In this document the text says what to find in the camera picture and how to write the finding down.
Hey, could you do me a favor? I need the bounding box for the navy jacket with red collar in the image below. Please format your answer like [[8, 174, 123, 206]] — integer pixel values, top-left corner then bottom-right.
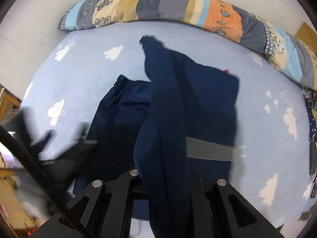
[[74, 36, 239, 237]]

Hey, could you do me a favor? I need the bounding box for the light blue cloud blanket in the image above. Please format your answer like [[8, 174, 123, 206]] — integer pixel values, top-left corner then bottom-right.
[[21, 22, 314, 227]]

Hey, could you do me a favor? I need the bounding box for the dark patterned cloth pile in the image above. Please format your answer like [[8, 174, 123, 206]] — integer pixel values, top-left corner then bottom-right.
[[301, 88, 317, 175]]

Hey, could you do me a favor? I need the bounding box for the colourful patchwork quilt roll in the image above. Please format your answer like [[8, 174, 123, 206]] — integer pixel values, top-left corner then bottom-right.
[[58, 0, 316, 90]]

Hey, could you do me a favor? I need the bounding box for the brown wooden board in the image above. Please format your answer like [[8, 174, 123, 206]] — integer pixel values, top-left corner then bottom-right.
[[296, 23, 317, 52]]

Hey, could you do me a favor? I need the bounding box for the black cable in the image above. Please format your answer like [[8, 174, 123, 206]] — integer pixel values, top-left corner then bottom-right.
[[0, 125, 88, 238]]

